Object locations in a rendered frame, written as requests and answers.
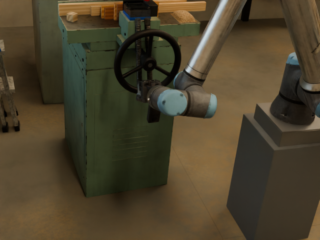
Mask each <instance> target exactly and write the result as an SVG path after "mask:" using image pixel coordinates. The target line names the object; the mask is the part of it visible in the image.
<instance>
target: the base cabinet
mask: <svg viewBox="0 0 320 240"><path fill-rule="evenodd" d="M62 53H63V87H64V120H65V139H66V142H67V145H68V147H69V150H70V153H71V156H72V159H73V162H74V164H75V167H76V170H77V173H78V176H79V179H80V181H81V184H82V187H83V190H84V193H85V196H86V198H88V197H94V196H100V195H106V194H112V193H117V192H123V191H129V190H136V189H142V188H148V187H154V186H159V185H165V184H167V180H168V171H169V161H170V148H171V139H172V130H173V120H174V117H171V116H167V115H165V114H163V113H162V112H161V113H160V121H159V122H154V123H148V121H147V114H148V107H149V104H148V103H142V102H141V101H137V100H136V96H137V94H135V93H132V92H130V91H128V90H126V89H124V88H123V87H122V86H121V85H120V84H119V82H118V80H117V79H116V76H115V73H114V68H113V69H101V70H85V68H84V66H83V64H82V62H81V60H80V58H79V56H78V54H77V52H76V50H75V49H74V47H73V45H72V44H67V43H66V41H65V39H64V37H63V35H62ZM166 77H167V75H165V74H163V73H162V72H160V71H158V70H156V69H154V70H152V78H153V80H155V79H156V80H160V82H162V81H163V80H164V79H166Z"/></svg>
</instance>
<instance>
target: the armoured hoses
mask: <svg viewBox="0 0 320 240"><path fill-rule="evenodd" d="M144 21H145V30H146V29H150V18H144ZM138 31H141V18H135V32H138ZM145 42H146V44H145V45H146V53H147V52H148V45H149V36H147V37H145ZM140 55H141V39H138V40H136V67H137V66H139V65H140ZM136 73H137V75H136V76H137V78H136V80H137V87H138V83H139V81H142V69H141V70H139V71H137V72H136ZM147 79H148V80H152V79H153V78H152V71H147Z"/></svg>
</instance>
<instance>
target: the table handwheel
mask: <svg viewBox="0 0 320 240"><path fill-rule="evenodd" d="M147 36H149V45H148V52H147V53H146V52H145V51H144V50H143V48H141V55H140V65H139V66H137V67H135V68H134V69H132V70H130V71H128V72H127V73H125V74H123V75H122V73H121V60H122V57H123V55H124V53H125V51H126V49H127V48H128V47H129V46H130V45H131V44H132V43H133V42H135V41H136V40H138V39H141V38H143V37H147ZM153 36H157V37H161V38H163V39H165V40H166V41H167V42H169V43H170V45H171V46H172V48H173V50H174V55H175V60H174V65H173V68H172V70H171V72H170V73H169V72H168V71H166V70H164V69H162V68H161V67H159V66H157V62H156V60H155V59H154V58H153V56H152V55H151V52H152V43H153ZM180 64H181V51H180V47H179V45H178V43H177V41H176V40H175V39H174V38H173V37H172V36H171V35H170V34H168V33H167V32H165V31H162V30H158V29H146V30H141V31H138V32H136V33H134V34H132V35H131V36H129V37H128V38H127V39H126V40H125V41H124V42H123V43H122V44H121V46H120V47H119V49H118V51H117V53H116V56H115V59H114V73H115V76H116V79H117V80H118V82H119V84H120V85H121V86H122V87H123V88H124V89H126V90H128V91H130V92H132V93H135V94H137V93H138V87H135V86H132V85H130V84H129V83H128V82H127V81H126V80H125V78H126V77H128V76H129V75H131V74H133V73H135V72H137V71H139V70H141V69H143V68H144V70H145V71H152V70H154V69H156V70H158V71H160V72H162V73H163V74H165V75H167V77H166V79H164V80H163V81H162V82H161V85H162V86H165V87H166V86H168V85H169V84H170V83H171V82H172V81H173V79H174V78H175V76H176V75H177V73H178V71H179V69H180Z"/></svg>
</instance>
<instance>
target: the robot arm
mask: <svg viewBox="0 0 320 240"><path fill-rule="evenodd" d="M246 1H247V0H220V1H219V3H218V5H217V7H216V9H215V11H214V13H213V15H212V16H211V18H210V20H209V22H208V24H207V26H206V28H205V30H204V32H203V34H202V36H201V38H200V40H199V42H198V44H197V46H196V48H195V50H194V52H193V54H192V56H191V58H190V60H189V62H188V64H187V66H186V67H185V68H184V70H183V71H181V72H179V73H178V74H177V75H176V76H175V78H174V82H173V85H174V88H175V89H171V88H168V87H165V86H162V85H161V83H160V80H156V79H155V80H142V81H139V83H138V93H137V96H136V100H137V101H141V102H142V103H148V104H149V107H148V114H147V121H148V123H154V122H159V121H160V113H161V112H162V113H163V114H165V115H167V116H171V117H174V116H187V117H196V118H204V119H210V118H212V117H213V116H214V114H215V111H216V109H217V98H216V96H215V95H214V94H212V93H210V94H209V93H206V91H205V90H204V88H203V87H202V85H203V83H204V81H205V79H206V77H207V75H208V73H209V71H210V69H211V67H212V65H213V63H214V61H215V59H216V57H217V56H218V54H219V52H220V50H221V48H222V46H223V44H224V42H225V41H226V39H227V37H228V35H229V33H230V31H231V29H232V28H233V26H234V24H235V22H236V20H237V18H238V16H239V14H240V13H241V11H242V9H243V7H244V5H245V3H246ZM279 3H280V7H281V10H282V13H283V16H284V19H285V22H286V25H287V28H288V31H289V34H290V38H291V41H292V44H293V47H294V50H295V52H293V53H291V54H290V55H289V56H288V59H287V61H286V66H285V70H284V74H283V78H282V82H281V86H280V91H279V94H278V95H277V97H276V98H275V100H274V101H273V102H272V104H271V107H270V111H271V113H272V115H273V116H274V117H276V118H277V119H279V120H281V121H283V122H286V123H289V124H295V125H306V124H310V123H312V122H313V121H314V119H315V116H317V117H318V118H320V17H319V13H318V10H317V6H316V2H315V0H279Z"/></svg>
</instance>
